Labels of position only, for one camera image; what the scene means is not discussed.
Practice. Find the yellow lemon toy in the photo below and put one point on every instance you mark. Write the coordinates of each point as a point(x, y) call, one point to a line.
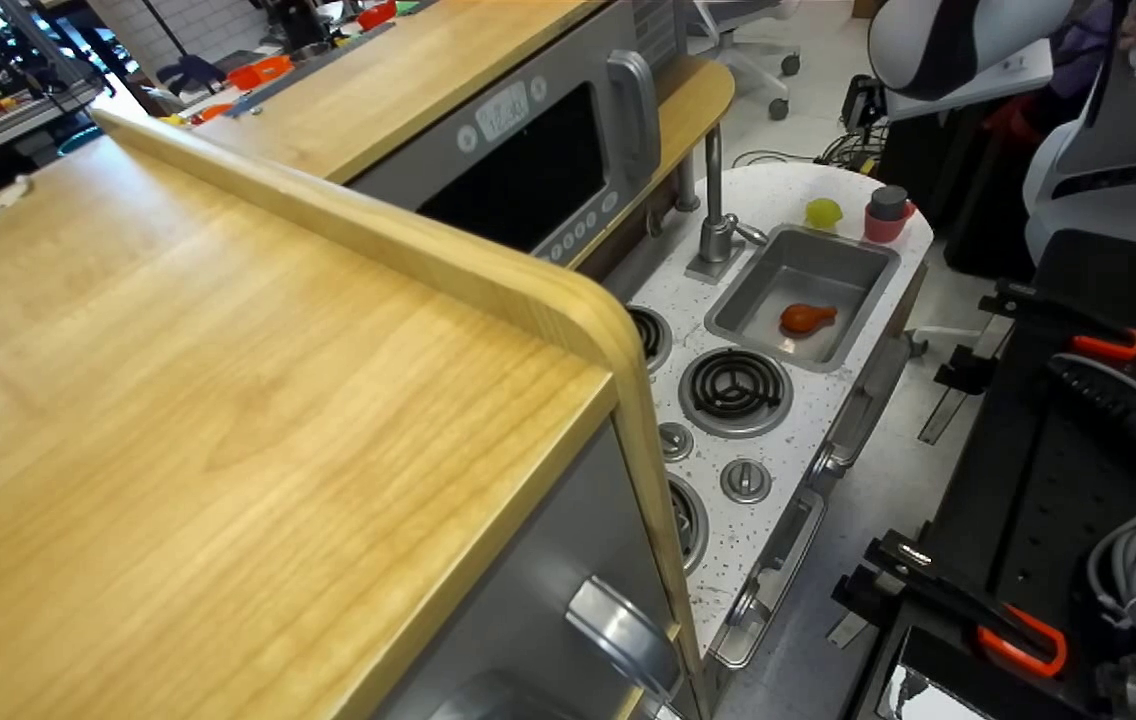
point(824, 215)

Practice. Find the black coil stove burner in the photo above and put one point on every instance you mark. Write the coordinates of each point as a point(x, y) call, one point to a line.
point(735, 384)
point(649, 337)
point(690, 521)

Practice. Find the round silver stove knob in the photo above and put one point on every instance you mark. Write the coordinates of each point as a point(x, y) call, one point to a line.
point(747, 481)
point(673, 441)

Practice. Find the grey toy microwave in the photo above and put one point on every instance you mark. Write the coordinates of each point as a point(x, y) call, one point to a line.
point(513, 187)

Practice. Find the silver toy faucet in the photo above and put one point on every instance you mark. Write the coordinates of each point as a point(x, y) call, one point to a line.
point(712, 224)

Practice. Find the orange pear-shaped toy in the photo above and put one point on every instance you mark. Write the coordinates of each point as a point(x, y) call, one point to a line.
point(805, 320)

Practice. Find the grey toy sink basin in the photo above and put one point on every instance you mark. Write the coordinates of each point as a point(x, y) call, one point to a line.
point(848, 264)

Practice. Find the wooden toy kitchen unit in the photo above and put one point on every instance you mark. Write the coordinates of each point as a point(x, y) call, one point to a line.
point(192, 402)

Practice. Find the red cup grey lid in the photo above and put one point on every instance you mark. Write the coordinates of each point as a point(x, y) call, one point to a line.
point(884, 219)

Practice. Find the orange bin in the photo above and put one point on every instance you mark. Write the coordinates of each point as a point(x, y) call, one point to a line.
point(257, 70)

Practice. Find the orange black clamp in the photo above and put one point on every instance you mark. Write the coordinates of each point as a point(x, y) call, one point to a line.
point(983, 619)
point(1100, 344)

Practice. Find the white black office chair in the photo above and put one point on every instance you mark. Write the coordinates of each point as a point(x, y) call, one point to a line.
point(952, 44)

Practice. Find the black pegboard base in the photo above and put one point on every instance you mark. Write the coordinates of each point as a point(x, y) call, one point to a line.
point(1062, 505)

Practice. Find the grey office chair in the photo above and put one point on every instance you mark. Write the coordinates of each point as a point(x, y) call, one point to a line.
point(1114, 132)

